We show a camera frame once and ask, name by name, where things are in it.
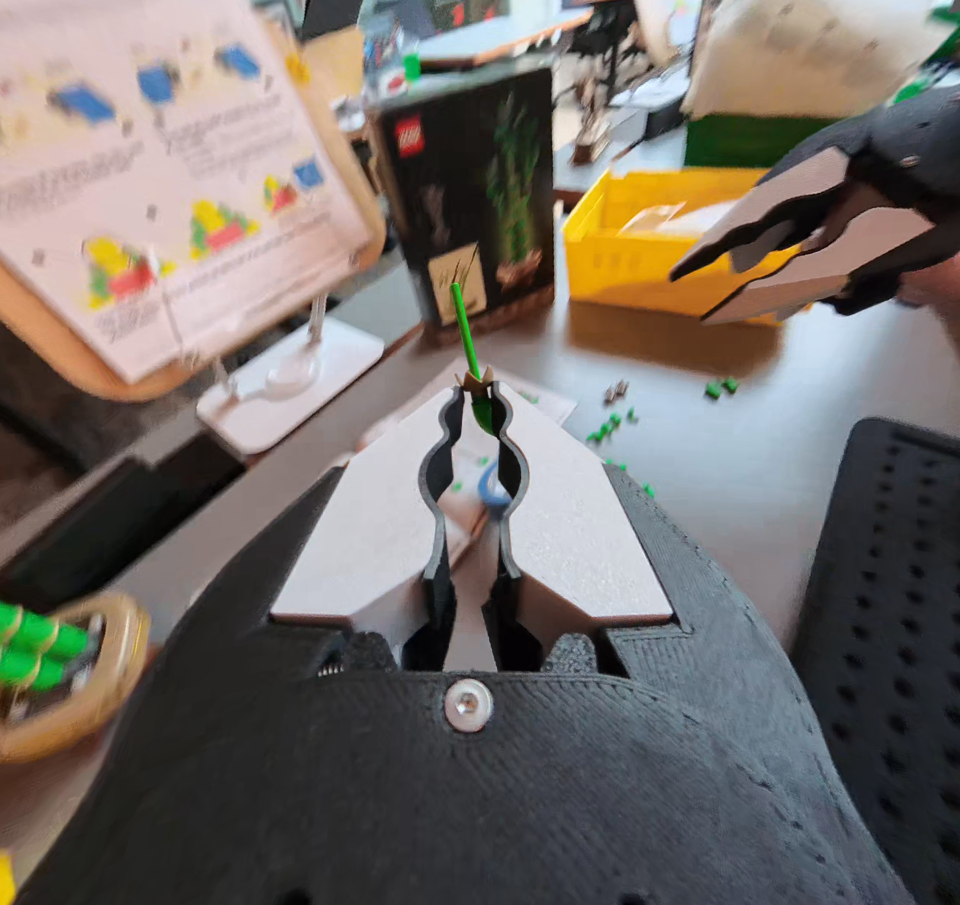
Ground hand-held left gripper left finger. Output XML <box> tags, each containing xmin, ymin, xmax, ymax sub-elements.
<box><xmin>268</xmin><ymin>386</ymin><xmax>464</xmax><ymax>668</ymax></box>

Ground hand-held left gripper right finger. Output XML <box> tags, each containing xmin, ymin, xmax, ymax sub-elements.
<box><xmin>491</xmin><ymin>383</ymin><xmax>674</xmax><ymax>668</ymax></box>

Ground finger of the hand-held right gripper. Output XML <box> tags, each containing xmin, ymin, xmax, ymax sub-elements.
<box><xmin>699</xmin><ymin>203</ymin><xmax>939</xmax><ymax>326</ymax></box>
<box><xmin>667</xmin><ymin>146</ymin><xmax>856</xmax><ymax>282</ymax></box>

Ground green lego stem assembly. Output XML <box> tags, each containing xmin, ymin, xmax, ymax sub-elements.
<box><xmin>448</xmin><ymin>282</ymin><xmax>496</xmax><ymax>437</ymax></box>

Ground lego instruction booklet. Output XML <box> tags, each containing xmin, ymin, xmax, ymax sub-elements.
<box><xmin>358</xmin><ymin>383</ymin><xmax>579</xmax><ymax>572</ymax></box>

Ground scattered green lego pieces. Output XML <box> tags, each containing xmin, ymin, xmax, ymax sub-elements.
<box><xmin>450</xmin><ymin>376</ymin><xmax>740</xmax><ymax>497</ymax></box>

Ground lego bamboo pot model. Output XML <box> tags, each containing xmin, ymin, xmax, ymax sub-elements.
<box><xmin>0</xmin><ymin>590</ymin><xmax>151</xmax><ymax>764</ymax></box>

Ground black lego set box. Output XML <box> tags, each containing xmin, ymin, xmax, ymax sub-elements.
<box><xmin>367</xmin><ymin>65</ymin><xmax>558</xmax><ymax>347</ymax></box>

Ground green plastic bin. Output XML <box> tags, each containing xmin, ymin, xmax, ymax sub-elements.
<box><xmin>684</xmin><ymin>113</ymin><xmax>849</xmax><ymax>170</ymax></box>

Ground crumpled white paper bag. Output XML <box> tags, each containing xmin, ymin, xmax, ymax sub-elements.
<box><xmin>618</xmin><ymin>200</ymin><xmax>759</xmax><ymax>242</ymax></box>

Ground white printed paper bags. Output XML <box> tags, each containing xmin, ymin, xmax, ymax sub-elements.
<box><xmin>682</xmin><ymin>0</ymin><xmax>960</xmax><ymax>122</ymax></box>

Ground yellow plastic bin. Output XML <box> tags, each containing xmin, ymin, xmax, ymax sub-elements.
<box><xmin>562</xmin><ymin>167</ymin><xmax>819</xmax><ymax>327</ymax></box>

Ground white stand base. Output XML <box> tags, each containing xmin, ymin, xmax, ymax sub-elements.
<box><xmin>196</xmin><ymin>316</ymin><xmax>386</xmax><ymax>456</ymax></box>

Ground black rectangular device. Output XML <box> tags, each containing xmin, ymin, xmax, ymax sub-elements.
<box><xmin>0</xmin><ymin>432</ymin><xmax>252</xmax><ymax>614</ymax></box>

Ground printed instruction sheet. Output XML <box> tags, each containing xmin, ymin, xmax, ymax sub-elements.
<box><xmin>0</xmin><ymin>0</ymin><xmax>374</xmax><ymax>385</ymax></box>

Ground wooden instruction board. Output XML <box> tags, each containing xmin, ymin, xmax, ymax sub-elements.
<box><xmin>0</xmin><ymin>0</ymin><xmax>389</xmax><ymax>404</ymax></box>

